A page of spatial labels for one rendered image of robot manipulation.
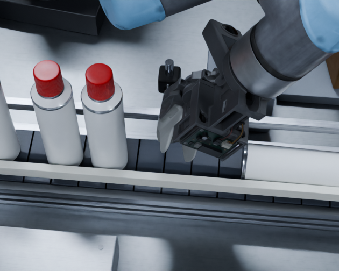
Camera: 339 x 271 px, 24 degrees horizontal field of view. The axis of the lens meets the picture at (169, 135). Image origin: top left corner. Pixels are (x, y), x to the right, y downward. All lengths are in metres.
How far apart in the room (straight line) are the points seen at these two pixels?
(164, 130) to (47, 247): 0.22
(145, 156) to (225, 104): 0.27
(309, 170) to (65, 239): 0.34
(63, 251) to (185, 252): 0.17
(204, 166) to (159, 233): 0.11
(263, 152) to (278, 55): 0.29
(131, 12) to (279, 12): 0.14
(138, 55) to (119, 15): 0.51
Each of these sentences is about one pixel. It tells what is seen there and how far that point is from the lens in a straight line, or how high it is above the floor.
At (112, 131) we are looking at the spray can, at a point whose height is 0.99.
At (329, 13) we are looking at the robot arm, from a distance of 0.75.
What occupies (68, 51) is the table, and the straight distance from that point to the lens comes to 1.28.
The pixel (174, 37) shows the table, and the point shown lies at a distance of 1.29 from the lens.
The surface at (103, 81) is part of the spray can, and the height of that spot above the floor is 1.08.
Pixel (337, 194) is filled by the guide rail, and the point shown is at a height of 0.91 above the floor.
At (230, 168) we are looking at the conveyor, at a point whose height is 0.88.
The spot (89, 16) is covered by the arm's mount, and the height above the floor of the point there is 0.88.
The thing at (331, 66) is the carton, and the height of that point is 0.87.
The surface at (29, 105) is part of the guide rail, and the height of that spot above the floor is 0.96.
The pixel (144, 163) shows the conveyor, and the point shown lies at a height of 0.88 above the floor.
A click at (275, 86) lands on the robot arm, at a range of 0.83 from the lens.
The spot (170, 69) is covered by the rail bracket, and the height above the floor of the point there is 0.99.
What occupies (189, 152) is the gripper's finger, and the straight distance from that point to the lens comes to 0.98.
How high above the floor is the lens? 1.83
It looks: 58 degrees down
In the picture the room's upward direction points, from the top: straight up
